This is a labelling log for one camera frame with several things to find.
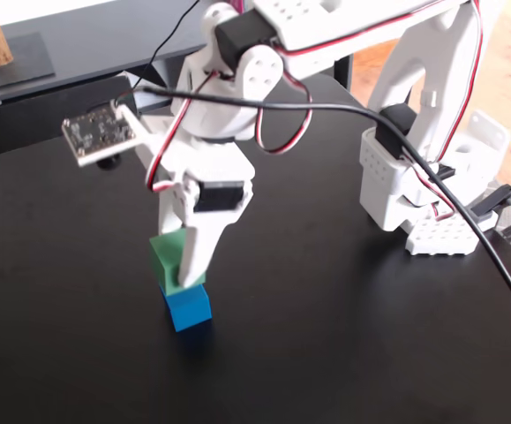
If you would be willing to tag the black table clamp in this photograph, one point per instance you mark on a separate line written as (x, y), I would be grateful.
(498, 199)

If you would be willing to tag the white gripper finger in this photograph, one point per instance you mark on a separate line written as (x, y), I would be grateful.
(202, 247)
(171, 214)

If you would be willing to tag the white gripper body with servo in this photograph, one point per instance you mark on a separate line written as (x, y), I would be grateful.
(220, 197)

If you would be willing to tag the black flat stand plate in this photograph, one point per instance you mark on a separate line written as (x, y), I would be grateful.
(21, 62)

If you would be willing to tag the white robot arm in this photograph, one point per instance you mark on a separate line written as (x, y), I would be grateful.
(308, 13)

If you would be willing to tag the green cube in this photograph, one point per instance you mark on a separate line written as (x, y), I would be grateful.
(167, 258)

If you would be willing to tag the blue cube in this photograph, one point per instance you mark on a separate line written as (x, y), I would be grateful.
(189, 309)

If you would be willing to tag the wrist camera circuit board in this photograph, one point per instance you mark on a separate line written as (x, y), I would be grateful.
(96, 130)

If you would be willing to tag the black table leg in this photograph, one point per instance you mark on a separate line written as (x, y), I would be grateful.
(343, 73)

